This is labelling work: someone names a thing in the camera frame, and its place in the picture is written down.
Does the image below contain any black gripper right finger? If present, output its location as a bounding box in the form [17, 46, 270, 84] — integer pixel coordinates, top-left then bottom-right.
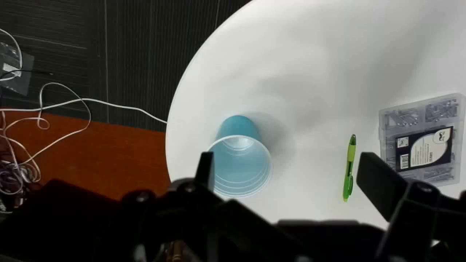
[356, 151, 466, 262]

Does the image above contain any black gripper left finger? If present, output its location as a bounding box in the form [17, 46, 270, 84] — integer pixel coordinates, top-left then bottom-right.
[121, 150, 312, 262]

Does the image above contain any blue plastic cup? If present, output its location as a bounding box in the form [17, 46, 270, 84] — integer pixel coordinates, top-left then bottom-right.
[207, 113, 274, 198]

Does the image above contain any black hard drive white label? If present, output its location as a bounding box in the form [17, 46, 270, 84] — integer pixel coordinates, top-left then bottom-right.
[395, 126, 456, 171]

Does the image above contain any green pen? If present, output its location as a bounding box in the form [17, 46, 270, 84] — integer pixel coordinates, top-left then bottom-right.
[343, 134, 359, 202]

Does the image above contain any dark flat device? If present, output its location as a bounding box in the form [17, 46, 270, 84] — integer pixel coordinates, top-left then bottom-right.
[0, 48, 37, 96]

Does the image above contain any long white cable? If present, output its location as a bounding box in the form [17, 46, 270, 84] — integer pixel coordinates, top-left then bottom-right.
[0, 80, 170, 169]

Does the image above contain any tangled white cable bundle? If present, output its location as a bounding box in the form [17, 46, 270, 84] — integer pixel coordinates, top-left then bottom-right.
[0, 135, 46, 215]

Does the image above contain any thin white cable loop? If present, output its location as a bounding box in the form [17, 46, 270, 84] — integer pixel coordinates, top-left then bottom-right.
[0, 27, 25, 84]

